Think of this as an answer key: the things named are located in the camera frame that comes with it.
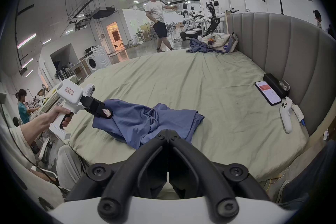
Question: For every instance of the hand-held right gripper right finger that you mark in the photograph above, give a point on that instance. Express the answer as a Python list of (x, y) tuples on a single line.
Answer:
[(191, 165)]

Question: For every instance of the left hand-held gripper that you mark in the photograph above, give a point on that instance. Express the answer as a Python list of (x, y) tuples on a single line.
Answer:
[(70, 93)]

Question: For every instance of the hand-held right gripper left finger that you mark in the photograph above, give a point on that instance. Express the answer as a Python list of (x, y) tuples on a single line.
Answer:
[(147, 165)]

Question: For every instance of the blue shirt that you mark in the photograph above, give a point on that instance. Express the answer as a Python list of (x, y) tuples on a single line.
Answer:
[(136, 120)]

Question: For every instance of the person's left forearm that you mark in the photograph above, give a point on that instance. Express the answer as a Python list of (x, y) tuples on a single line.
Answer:
[(35, 129)]

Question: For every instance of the person's left hand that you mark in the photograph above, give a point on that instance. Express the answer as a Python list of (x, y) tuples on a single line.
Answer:
[(56, 116)]

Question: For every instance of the white washing machine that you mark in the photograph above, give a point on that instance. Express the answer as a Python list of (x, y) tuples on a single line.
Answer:
[(99, 59)]

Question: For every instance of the person's legs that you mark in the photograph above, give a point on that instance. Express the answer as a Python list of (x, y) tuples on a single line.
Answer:
[(68, 165)]

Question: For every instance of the bed with pale green sheet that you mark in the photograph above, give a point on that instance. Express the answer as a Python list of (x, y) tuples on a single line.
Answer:
[(196, 81)]

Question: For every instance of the person's body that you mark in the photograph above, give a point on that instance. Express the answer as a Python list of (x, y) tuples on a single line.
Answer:
[(18, 165)]

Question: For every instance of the black smartphone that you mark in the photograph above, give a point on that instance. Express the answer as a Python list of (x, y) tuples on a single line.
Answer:
[(268, 92)]

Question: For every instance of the white hand controller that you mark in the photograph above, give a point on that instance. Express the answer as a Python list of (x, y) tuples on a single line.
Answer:
[(286, 115)]

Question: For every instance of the bunched blue garment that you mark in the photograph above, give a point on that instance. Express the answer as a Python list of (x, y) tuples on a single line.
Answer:
[(198, 45)]

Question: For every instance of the black oblong case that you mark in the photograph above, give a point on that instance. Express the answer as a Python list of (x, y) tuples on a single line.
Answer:
[(274, 80)]

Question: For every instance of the white humanoid robot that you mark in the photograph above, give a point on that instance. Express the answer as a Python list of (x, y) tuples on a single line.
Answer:
[(187, 22)]

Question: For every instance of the beige tote bag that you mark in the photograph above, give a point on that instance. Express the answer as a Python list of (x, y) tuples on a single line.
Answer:
[(221, 40)]

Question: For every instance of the black and white robot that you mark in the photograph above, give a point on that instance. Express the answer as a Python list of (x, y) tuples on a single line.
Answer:
[(214, 17)]

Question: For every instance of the grey padded headboard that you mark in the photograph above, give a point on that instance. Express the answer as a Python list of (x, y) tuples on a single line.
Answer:
[(288, 47)]

